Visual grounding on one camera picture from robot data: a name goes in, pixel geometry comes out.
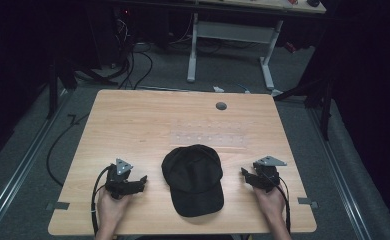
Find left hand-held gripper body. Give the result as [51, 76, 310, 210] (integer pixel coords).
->
[104, 158, 134, 201]

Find person's left hand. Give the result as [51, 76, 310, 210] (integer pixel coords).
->
[95, 190, 133, 231]

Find black baseball cap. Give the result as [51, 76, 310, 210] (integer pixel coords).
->
[161, 143, 225, 218]

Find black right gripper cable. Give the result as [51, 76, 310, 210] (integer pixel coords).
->
[276, 175, 292, 234]

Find grey tape strip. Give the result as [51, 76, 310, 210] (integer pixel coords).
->
[45, 201, 71, 212]
[297, 196, 319, 210]

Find black stand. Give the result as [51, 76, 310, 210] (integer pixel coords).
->
[272, 74, 335, 142]
[45, 59, 79, 120]

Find metal floor rail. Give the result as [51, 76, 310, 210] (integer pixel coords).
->
[0, 89, 75, 236]
[308, 105, 375, 240]

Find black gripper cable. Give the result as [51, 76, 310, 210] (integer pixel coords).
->
[89, 164, 113, 236]
[276, 175, 292, 234]

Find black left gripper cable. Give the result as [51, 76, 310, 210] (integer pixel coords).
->
[89, 164, 113, 236]

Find black floor cable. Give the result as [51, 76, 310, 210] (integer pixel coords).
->
[45, 113, 91, 188]

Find bundle of black cables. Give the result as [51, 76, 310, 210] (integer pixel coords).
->
[114, 18, 155, 91]

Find desk with grey frame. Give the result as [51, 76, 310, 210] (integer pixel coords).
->
[114, 0, 328, 92]

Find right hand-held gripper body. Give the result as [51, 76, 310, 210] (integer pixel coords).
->
[253, 155, 288, 194]

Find person's right hand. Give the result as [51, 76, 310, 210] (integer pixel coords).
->
[253, 185, 287, 228]

